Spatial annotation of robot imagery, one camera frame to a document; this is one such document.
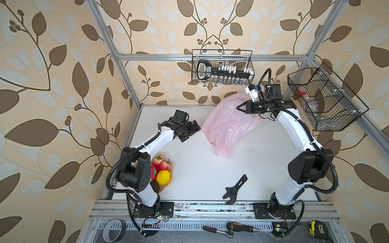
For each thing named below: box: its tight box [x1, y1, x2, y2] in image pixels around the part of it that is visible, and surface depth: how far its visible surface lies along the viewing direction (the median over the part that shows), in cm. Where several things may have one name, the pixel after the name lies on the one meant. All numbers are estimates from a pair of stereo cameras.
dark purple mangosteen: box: [150, 180, 160, 193], surface depth 79 cm
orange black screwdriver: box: [226, 222, 261, 233], surface depth 69 cm
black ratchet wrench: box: [202, 225, 235, 239], surface depth 69 cm
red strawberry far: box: [152, 154, 164, 169], surface depth 86 cm
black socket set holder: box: [197, 59, 254, 80], surface depth 84 cm
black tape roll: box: [102, 218, 127, 242], surface depth 70 cm
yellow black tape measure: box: [308, 220, 330, 241], surface depth 68 cm
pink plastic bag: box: [201, 92, 264, 159], surface depth 85 cm
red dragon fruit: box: [150, 160, 162, 183], surface depth 83 cm
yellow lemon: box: [156, 169, 171, 186], surface depth 80 cm
